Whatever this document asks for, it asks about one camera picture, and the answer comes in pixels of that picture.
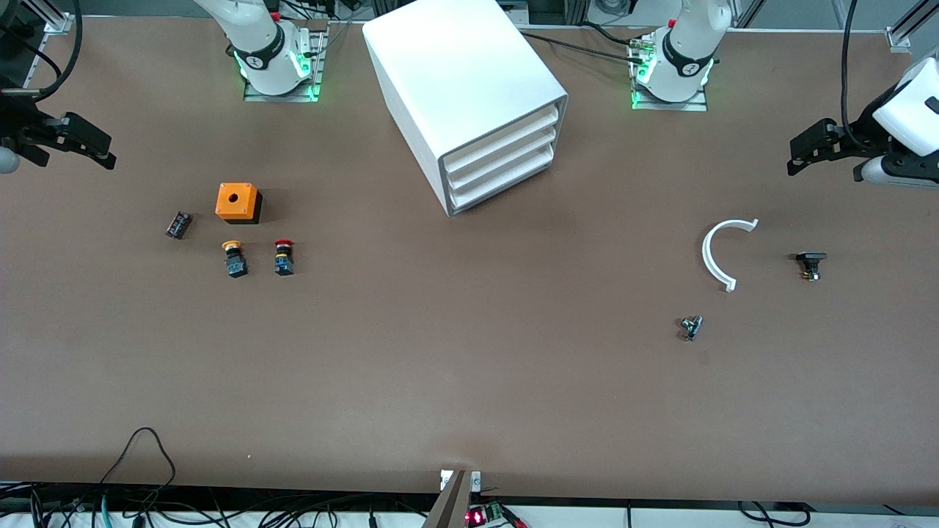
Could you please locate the aluminium frame profile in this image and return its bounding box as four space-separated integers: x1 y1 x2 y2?
886 0 939 52
21 0 72 34

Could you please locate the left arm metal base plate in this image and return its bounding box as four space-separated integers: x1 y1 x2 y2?
629 37 709 112

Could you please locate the white drawer cabinet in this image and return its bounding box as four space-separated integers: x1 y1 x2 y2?
362 0 569 218

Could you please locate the black looped cable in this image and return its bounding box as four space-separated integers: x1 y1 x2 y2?
99 428 177 488

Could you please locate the white lowest drawer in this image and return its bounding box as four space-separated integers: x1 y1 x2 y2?
449 144 563 211

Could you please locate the white curved plastic piece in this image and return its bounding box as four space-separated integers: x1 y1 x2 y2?
702 219 759 293

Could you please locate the yellow push button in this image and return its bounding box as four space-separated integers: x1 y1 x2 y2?
222 241 249 279

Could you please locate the circuit board with red LED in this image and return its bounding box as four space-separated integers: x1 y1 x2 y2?
466 501 507 527

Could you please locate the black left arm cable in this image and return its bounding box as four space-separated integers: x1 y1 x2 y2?
841 0 892 155

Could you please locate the orange button enclosure box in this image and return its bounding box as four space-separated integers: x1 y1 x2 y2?
215 183 263 224

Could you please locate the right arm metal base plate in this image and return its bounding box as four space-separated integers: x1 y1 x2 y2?
244 22 327 102

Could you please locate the black cable on table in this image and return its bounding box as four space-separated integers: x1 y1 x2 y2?
517 31 646 59

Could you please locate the white middle drawer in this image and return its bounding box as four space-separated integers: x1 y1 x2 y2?
446 126 561 193

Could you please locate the white highest drawer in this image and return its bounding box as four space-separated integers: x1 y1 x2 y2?
445 105 561 175

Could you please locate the grey camera mount wedge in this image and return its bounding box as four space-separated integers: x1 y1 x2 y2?
422 469 472 528

